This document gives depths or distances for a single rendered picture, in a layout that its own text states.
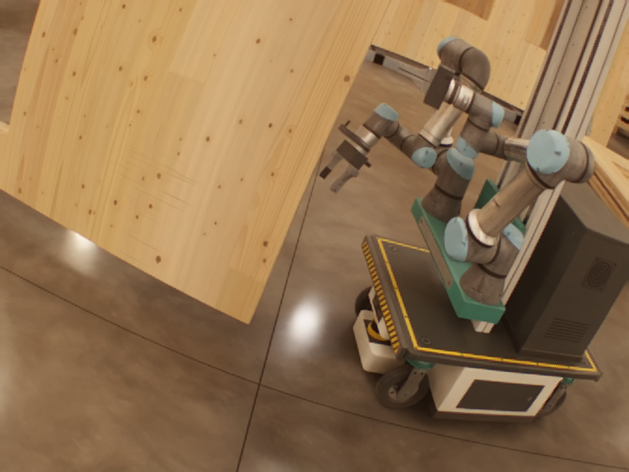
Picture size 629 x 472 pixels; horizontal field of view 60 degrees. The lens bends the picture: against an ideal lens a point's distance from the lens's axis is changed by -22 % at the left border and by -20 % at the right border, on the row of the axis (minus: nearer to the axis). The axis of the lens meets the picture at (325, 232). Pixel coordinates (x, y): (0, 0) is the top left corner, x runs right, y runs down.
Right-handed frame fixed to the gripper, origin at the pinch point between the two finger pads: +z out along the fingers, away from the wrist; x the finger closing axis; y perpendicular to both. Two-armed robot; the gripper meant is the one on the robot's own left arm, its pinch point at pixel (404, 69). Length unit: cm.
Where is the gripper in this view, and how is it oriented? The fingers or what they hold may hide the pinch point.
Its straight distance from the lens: 188.6
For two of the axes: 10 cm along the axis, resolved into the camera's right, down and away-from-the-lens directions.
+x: -3.7, 8.2, 4.4
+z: -9.1, -4.1, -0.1
